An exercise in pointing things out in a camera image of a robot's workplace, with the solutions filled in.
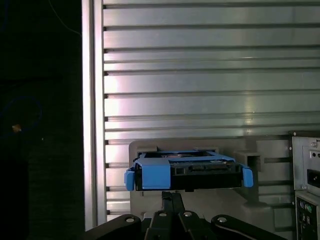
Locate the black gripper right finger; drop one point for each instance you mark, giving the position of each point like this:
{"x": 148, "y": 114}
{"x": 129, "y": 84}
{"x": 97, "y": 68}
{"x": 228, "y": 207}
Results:
{"x": 190, "y": 225}

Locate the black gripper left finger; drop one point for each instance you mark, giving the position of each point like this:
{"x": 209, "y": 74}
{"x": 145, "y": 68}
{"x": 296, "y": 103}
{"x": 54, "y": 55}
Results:
{"x": 160, "y": 225}

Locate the hard disk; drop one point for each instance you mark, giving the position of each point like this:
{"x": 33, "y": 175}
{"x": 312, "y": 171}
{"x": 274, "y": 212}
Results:
{"x": 155, "y": 175}

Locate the grey parts rack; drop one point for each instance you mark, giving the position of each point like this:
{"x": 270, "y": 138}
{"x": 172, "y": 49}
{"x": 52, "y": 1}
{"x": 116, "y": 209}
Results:
{"x": 272, "y": 152}

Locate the black open PC case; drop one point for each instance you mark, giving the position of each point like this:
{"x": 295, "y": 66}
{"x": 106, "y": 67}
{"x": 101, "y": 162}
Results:
{"x": 298, "y": 160}

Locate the grey power supply unit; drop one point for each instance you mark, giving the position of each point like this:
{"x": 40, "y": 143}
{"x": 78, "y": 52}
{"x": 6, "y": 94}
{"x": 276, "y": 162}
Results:
{"x": 313, "y": 175}

